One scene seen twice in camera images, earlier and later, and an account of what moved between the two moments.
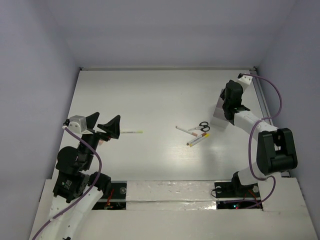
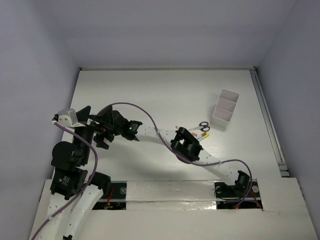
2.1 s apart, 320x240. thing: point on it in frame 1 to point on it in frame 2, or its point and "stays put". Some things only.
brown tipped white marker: x=202 y=135 stays put
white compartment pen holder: x=219 y=119 stays put
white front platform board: x=185 y=210 stays put
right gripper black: x=223 y=95 to x=100 y=139
